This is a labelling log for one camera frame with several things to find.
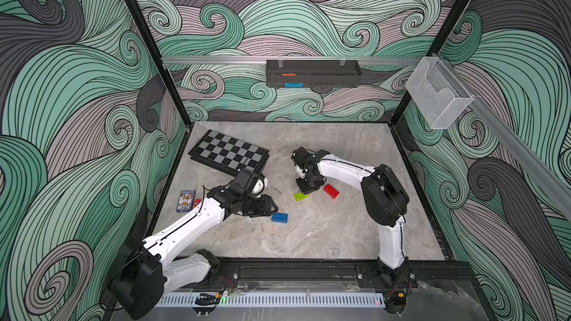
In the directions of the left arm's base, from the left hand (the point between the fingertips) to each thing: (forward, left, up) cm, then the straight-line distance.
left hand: (274, 209), depth 77 cm
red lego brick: (+13, -23, -10) cm, 29 cm away
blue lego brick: (+1, -2, -10) cm, 10 cm away
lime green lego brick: (+10, -11, -11) cm, 18 cm away
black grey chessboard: (+31, +23, -8) cm, 39 cm away
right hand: (+12, -15, -10) cm, 22 cm away
